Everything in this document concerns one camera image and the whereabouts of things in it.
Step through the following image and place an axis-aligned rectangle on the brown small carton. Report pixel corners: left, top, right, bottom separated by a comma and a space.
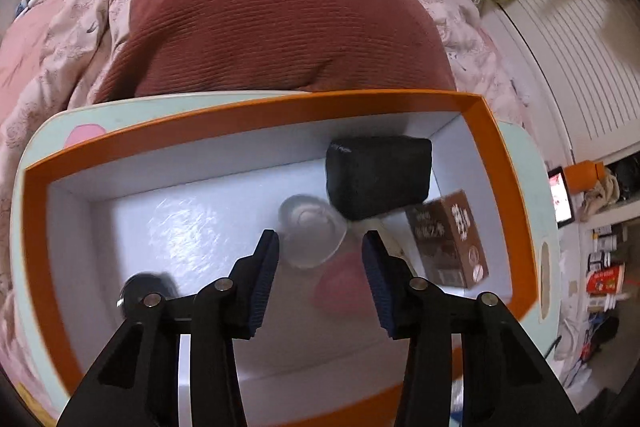
405, 191, 489, 289

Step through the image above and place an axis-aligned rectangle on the pink jelly toy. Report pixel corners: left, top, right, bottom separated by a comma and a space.
311, 249, 376, 317

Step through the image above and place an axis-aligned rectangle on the orange cardboard box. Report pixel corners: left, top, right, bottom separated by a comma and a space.
22, 89, 539, 427

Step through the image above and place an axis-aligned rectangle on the black rectangular pouch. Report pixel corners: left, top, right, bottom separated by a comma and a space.
326, 135, 433, 221

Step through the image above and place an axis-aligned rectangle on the smartphone with lit screen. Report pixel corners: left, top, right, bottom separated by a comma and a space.
548, 167, 575, 229

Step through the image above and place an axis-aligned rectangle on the mint green lap table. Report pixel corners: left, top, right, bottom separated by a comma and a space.
8, 90, 562, 427

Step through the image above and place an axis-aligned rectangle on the orange water bottle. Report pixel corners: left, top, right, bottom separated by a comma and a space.
564, 160, 605, 194

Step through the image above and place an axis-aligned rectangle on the pink floral duvet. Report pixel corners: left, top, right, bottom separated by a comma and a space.
1, 0, 528, 220

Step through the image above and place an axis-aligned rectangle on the maroon corduroy pillow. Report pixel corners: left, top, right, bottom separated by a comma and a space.
96, 0, 454, 102

